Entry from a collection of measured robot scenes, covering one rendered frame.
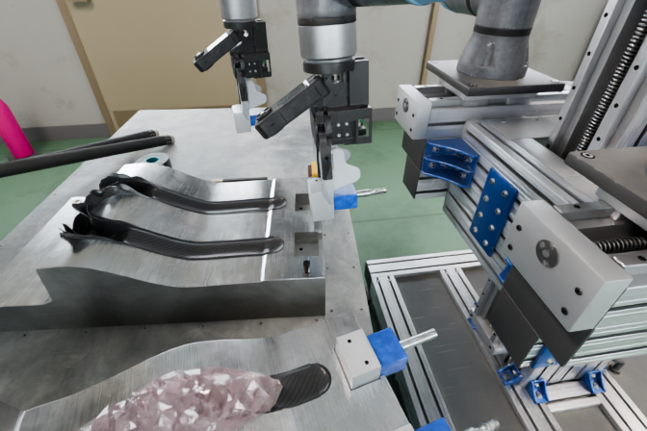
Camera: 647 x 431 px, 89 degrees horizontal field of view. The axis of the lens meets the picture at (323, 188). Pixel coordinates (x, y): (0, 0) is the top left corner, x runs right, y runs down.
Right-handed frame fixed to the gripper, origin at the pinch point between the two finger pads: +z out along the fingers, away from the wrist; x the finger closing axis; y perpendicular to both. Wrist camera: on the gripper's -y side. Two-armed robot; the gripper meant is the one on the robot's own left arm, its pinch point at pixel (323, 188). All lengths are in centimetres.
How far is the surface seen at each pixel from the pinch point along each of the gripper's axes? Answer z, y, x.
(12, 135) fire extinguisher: 43, -198, 205
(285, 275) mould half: 6.3, -7.6, -12.0
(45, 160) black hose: -1, -57, 27
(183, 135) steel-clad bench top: 8, -37, 57
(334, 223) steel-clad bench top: 14.0, 2.7, 8.8
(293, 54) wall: 12, 9, 240
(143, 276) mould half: 4.0, -26.6, -10.4
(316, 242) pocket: 8.4, -2.3, -3.3
